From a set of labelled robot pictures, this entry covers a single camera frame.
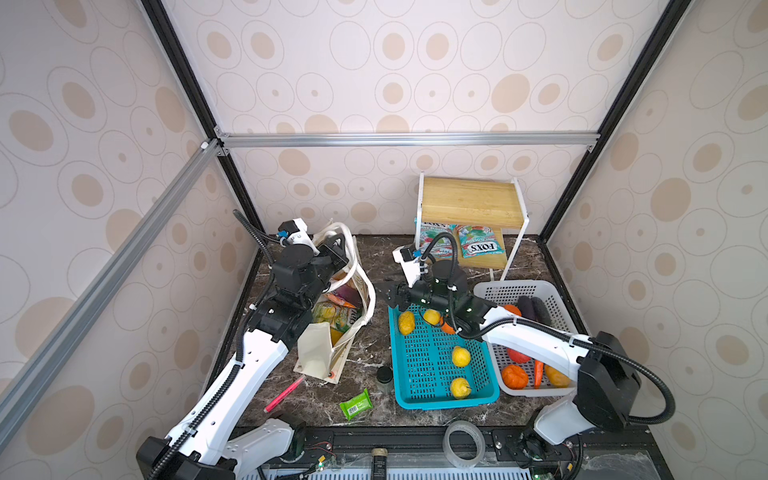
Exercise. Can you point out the red tomato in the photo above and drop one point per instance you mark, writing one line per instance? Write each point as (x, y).
(517, 357)

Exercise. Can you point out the orange carrot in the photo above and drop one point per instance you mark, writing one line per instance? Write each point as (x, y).
(538, 373)

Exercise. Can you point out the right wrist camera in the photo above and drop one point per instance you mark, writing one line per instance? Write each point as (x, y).
(410, 259)

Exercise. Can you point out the green wipes packet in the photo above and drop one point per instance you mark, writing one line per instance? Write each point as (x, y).
(357, 405)

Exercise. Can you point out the teal Fox's candy bag right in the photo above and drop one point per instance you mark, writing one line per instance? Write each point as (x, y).
(476, 241)

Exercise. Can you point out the green spring tea candy bag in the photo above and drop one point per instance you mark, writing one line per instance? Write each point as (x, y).
(340, 319)

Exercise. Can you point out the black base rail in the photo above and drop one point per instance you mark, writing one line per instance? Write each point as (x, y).
(630, 454)

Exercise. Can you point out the small yellow fruit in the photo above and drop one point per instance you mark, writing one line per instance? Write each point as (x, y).
(432, 317)

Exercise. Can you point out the orange fruit in white basket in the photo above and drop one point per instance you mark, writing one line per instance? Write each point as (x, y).
(512, 309)

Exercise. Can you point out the yellow starfruit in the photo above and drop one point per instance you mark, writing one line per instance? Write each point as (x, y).
(406, 323)

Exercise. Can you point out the yellow mango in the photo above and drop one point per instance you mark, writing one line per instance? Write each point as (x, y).
(556, 378)

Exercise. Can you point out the red candy bag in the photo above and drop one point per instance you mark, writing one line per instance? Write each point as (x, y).
(341, 302)

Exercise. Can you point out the teal candy bag left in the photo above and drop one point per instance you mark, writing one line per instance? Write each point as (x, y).
(430, 230)

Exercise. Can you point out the white wooden two-tier shelf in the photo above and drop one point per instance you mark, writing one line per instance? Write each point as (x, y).
(497, 205)

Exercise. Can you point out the light purple eggplant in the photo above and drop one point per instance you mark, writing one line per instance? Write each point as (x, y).
(349, 293)

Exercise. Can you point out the pink marker pen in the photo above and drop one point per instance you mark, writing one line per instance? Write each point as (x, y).
(283, 395)

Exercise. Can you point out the white plastic basket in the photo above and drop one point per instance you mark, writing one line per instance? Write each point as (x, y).
(534, 341)

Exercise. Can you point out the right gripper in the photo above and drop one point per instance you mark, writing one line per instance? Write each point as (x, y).
(394, 289)

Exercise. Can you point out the clear tape roll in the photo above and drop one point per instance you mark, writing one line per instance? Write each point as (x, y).
(464, 445)

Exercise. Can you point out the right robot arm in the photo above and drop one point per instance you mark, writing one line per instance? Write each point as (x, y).
(611, 392)

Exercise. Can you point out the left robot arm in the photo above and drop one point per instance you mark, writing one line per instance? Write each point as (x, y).
(201, 445)

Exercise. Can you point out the aluminium frame bar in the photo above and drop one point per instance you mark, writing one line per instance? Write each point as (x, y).
(48, 360)

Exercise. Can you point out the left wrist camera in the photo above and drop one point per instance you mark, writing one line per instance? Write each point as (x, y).
(294, 232)

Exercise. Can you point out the dark small jar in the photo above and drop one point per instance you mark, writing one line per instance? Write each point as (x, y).
(385, 379)

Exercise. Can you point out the cream canvas grocery bag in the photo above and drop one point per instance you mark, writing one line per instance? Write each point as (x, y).
(317, 357)

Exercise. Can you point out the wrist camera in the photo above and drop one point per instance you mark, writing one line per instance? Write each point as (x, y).
(294, 232)
(410, 259)

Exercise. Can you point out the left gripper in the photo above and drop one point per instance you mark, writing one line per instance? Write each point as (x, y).
(338, 256)

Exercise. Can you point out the teal plastic basket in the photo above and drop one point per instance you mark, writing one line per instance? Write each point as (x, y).
(423, 368)

